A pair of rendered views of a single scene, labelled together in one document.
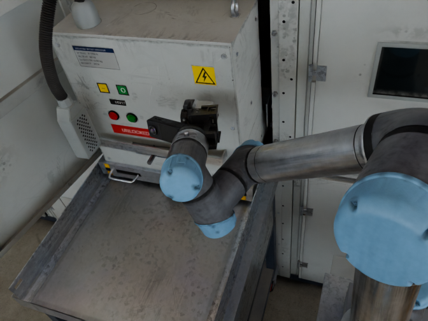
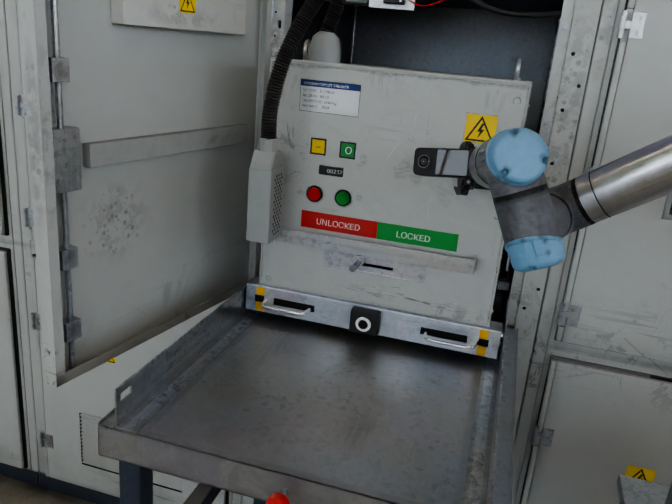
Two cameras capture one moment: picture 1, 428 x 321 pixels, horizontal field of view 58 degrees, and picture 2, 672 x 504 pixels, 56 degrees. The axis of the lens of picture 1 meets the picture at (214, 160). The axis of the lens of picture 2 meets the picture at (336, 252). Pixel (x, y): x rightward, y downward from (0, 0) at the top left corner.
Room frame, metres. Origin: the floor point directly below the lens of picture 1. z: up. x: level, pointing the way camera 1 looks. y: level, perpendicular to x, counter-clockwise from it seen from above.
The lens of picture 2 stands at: (-0.31, 0.45, 1.43)
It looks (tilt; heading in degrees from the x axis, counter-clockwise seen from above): 18 degrees down; 349
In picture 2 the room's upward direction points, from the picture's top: 5 degrees clockwise
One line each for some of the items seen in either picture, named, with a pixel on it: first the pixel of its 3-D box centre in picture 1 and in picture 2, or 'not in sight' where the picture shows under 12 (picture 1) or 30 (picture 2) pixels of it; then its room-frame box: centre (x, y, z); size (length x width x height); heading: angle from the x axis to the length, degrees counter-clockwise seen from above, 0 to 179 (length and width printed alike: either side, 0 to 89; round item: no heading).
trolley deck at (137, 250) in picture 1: (162, 225); (347, 379); (0.74, 0.20, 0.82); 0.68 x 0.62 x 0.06; 154
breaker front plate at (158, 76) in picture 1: (154, 118); (380, 199); (0.86, 0.14, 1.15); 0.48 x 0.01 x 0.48; 64
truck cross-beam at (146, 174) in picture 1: (174, 175); (368, 315); (0.87, 0.13, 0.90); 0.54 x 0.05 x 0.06; 64
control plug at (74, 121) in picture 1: (79, 127); (266, 194); (0.89, 0.36, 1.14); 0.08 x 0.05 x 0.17; 154
